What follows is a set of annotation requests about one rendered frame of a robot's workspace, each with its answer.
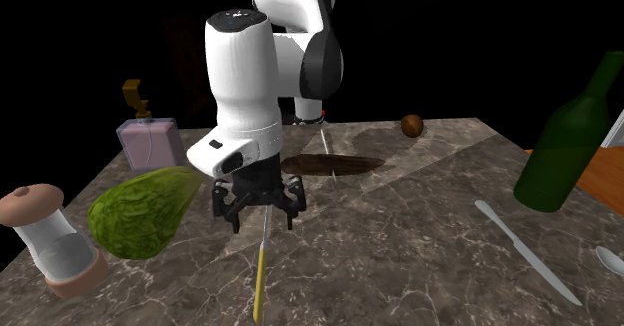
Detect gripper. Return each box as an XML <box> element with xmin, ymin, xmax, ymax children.
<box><xmin>211</xmin><ymin>153</ymin><xmax>309</xmax><ymax>235</ymax></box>

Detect dark brown oval board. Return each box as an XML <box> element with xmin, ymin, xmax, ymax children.
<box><xmin>280</xmin><ymin>153</ymin><xmax>387</xmax><ymax>178</ymax></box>

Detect thin silver skewer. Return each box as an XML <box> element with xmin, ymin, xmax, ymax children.
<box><xmin>319</xmin><ymin>127</ymin><xmax>338</xmax><ymax>183</ymax></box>

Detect green lettuce head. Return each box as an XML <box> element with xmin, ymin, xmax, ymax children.
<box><xmin>87</xmin><ymin>164</ymin><xmax>206</xmax><ymax>262</ymax></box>

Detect pink perfume bottle gold pump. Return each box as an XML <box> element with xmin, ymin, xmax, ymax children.
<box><xmin>115</xmin><ymin>78</ymin><xmax>189</xmax><ymax>173</ymax></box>

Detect brown round fruit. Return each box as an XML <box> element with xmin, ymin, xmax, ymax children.
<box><xmin>400</xmin><ymin>113</ymin><xmax>425</xmax><ymax>139</ymax></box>

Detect glass grinder with brown cap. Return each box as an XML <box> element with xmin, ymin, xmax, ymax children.
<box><xmin>0</xmin><ymin>183</ymin><xmax>109</xmax><ymax>300</ymax></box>

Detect silver table knife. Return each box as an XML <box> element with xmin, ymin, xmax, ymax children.
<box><xmin>474</xmin><ymin>199</ymin><xmax>584</xmax><ymax>308</ymax></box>

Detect dark green glass bottle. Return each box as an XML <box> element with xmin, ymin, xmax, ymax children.
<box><xmin>512</xmin><ymin>49</ymin><xmax>624</xmax><ymax>215</ymax></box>

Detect silver spoon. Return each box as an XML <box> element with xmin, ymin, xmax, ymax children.
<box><xmin>595</xmin><ymin>244</ymin><xmax>624</xmax><ymax>278</ymax></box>

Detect yellow handled silver utensil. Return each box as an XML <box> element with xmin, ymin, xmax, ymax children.
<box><xmin>252</xmin><ymin>204</ymin><xmax>273</xmax><ymax>326</ymax></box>

